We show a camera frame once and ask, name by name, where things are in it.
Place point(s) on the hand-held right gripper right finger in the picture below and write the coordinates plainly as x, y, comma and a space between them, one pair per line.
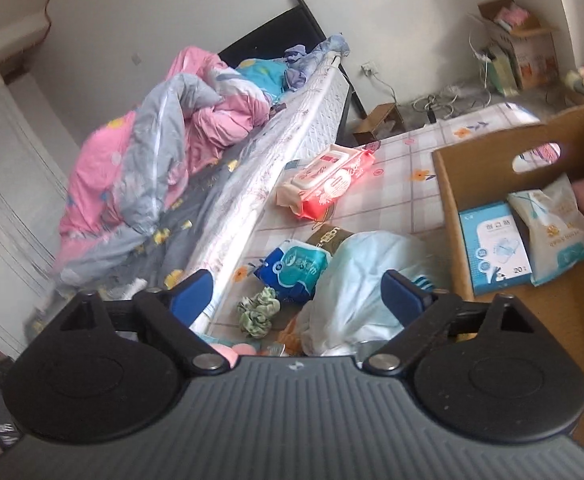
399, 292

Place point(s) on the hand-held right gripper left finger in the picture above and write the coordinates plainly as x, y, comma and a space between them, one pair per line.
192, 295

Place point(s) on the pink plush toy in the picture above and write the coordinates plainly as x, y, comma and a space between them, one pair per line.
232, 355

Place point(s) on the blue tissue packet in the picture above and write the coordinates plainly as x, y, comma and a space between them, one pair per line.
292, 265

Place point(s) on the blue paper box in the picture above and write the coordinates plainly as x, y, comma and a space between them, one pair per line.
494, 245

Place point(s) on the large brown cardboard box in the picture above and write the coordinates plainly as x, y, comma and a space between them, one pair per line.
561, 320

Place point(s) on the white cotton swab packet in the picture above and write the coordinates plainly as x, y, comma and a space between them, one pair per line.
556, 230

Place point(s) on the pale crumpled plastic bag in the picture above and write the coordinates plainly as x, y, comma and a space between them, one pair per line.
361, 280

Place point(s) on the green fabric scrunchie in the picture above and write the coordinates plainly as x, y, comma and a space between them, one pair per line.
257, 312

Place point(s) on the white sock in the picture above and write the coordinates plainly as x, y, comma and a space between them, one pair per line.
122, 289

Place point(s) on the brown packet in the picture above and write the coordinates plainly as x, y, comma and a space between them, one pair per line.
327, 235

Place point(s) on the red wet wipes pack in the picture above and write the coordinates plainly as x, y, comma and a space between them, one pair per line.
327, 177

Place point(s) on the pink and grey quilt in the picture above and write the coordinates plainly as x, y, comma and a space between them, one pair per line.
137, 160

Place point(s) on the bed mattress with grey sheet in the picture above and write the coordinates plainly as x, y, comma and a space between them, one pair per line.
282, 150

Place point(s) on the small open cardboard box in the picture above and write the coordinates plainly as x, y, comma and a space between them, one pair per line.
379, 122

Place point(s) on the white wardrobe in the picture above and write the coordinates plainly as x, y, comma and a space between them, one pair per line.
2, 185

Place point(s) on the teal printed pillow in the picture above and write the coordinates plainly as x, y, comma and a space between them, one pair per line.
262, 75

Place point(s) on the green paper bag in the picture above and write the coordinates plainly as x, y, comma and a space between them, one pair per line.
496, 70

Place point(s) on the lavender blue cloth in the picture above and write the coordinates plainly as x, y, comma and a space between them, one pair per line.
297, 67

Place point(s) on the black bed headboard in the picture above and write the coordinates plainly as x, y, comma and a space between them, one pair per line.
272, 35

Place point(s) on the open cardboard box with packets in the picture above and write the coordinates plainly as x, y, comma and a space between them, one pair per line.
526, 45

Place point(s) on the white wall outlet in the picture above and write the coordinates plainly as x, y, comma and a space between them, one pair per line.
369, 67

